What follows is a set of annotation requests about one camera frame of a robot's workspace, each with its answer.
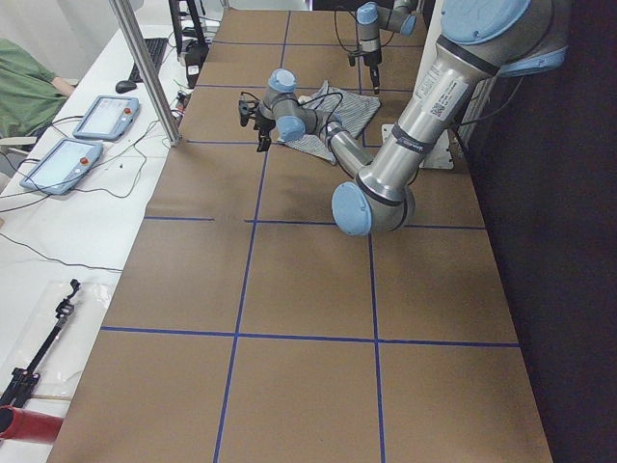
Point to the blue teach pendant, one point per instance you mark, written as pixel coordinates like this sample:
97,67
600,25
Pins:
63,167
108,118

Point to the black box with label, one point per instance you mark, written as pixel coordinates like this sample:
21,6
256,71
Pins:
194,58

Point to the aluminium frame post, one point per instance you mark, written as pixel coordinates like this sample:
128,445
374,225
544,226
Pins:
138,49

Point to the near blue teach pendant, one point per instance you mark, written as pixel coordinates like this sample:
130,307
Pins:
63,167

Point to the black computer mouse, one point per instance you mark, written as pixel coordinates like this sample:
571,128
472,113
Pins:
125,86

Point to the far blue teach pendant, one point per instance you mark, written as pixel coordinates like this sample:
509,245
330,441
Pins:
108,118

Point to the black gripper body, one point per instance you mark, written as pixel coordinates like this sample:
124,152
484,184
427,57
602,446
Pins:
264,122
372,58

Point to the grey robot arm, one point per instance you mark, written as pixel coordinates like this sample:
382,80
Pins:
371,19
479,40

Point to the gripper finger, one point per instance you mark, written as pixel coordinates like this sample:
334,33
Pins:
375,79
264,143

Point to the striped polo shirt white collar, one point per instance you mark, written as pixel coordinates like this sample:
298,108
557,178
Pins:
354,111

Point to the red cylinder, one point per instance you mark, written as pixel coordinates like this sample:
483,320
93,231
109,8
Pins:
29,426

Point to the person in green shirt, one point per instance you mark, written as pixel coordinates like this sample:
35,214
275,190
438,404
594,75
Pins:
31,94

